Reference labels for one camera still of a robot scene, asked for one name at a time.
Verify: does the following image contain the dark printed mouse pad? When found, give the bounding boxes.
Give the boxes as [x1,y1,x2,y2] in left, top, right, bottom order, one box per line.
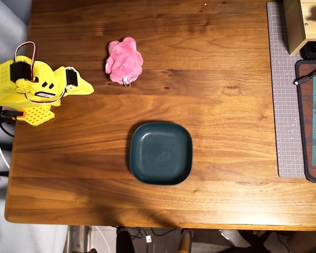
[294,59,316,183]

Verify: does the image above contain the yellow perforated robot base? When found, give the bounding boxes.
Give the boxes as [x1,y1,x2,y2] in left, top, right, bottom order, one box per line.
[16,104,55,127]

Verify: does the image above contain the black usb cable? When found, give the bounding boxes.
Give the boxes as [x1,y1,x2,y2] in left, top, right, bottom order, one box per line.
[292,67,316,86]

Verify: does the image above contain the black electronic device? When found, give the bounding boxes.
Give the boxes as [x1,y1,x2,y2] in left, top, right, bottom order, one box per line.
[300,41,316,60]

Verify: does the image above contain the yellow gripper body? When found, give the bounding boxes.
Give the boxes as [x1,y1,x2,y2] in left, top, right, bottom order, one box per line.
[26,62,79,108]

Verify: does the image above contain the grey cutting mat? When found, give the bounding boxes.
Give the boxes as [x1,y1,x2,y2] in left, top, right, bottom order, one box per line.
[266,2,307,178]

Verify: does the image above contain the pink strawberry bear plush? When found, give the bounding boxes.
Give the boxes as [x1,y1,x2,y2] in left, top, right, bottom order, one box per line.
[105,36,144,88]

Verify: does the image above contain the pale fabric curtain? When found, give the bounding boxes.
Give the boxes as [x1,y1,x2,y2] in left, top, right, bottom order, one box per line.
[0,0,70,253]

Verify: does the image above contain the light wooden box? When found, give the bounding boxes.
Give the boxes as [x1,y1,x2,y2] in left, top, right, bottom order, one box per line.
[282,0,316,56]

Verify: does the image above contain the black post under table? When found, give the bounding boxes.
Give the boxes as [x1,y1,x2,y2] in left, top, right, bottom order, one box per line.
[116,226,136,253]

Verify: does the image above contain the black floor cables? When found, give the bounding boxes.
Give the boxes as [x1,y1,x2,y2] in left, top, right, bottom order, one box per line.
[129,227,177,240]

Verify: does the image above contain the thin black cable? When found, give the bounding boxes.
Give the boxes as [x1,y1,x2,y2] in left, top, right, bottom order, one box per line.
[0,115,15,138]

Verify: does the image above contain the wooden table leg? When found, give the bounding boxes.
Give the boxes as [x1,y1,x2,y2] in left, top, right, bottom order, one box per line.
[177,228,194,253]

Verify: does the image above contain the orange black clamp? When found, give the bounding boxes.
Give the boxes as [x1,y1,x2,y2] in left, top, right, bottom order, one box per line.
[0,105,26,123]

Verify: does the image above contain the dark teal square plate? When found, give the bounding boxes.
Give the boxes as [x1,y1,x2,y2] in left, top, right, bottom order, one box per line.
[129,121,194,187]

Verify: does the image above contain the red white servo wire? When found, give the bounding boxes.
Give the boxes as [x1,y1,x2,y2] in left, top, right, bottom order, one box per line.
[14,41,37,81]

